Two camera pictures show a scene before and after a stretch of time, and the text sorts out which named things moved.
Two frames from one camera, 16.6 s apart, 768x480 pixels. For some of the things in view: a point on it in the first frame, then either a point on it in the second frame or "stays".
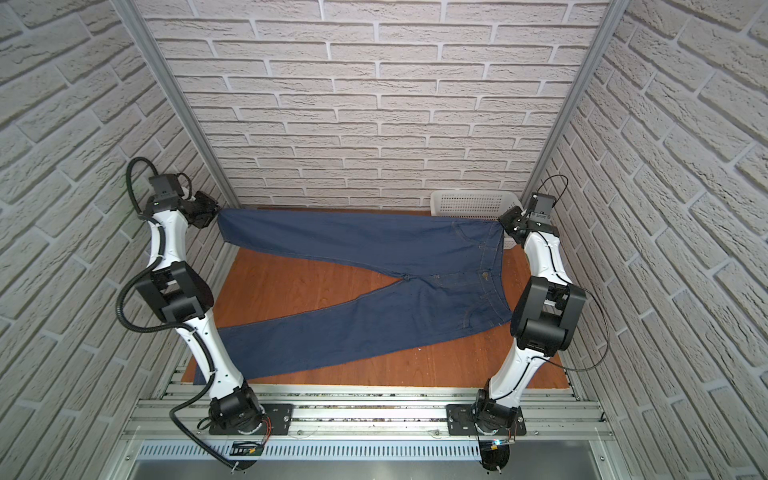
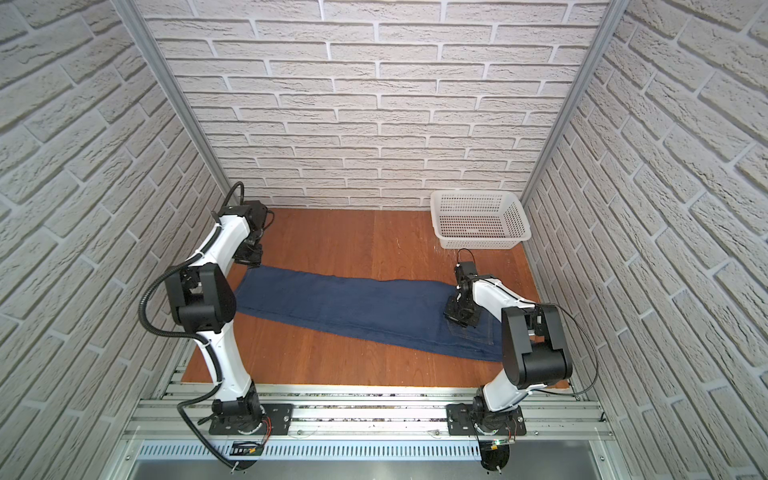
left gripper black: (213, 206) → (255, 260)
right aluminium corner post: (604, 35) stays
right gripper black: (510, 220) → (450, 313)
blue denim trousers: (452, 278) → (400, 310)
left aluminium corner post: (181, 102) stays
